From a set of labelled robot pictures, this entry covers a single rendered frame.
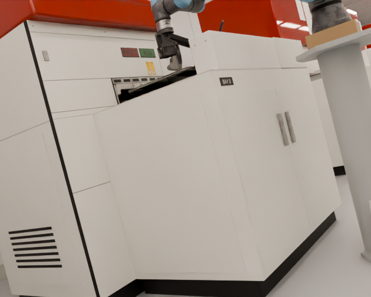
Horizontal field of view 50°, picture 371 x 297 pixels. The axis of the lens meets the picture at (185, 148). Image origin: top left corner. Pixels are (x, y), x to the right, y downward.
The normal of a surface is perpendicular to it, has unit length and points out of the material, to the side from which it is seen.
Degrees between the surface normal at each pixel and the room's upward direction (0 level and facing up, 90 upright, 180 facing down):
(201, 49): 90
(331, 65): 90
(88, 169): 90
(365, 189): 90
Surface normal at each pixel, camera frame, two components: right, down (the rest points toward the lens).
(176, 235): -0.58, 0.17
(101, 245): 0.77, -0.18
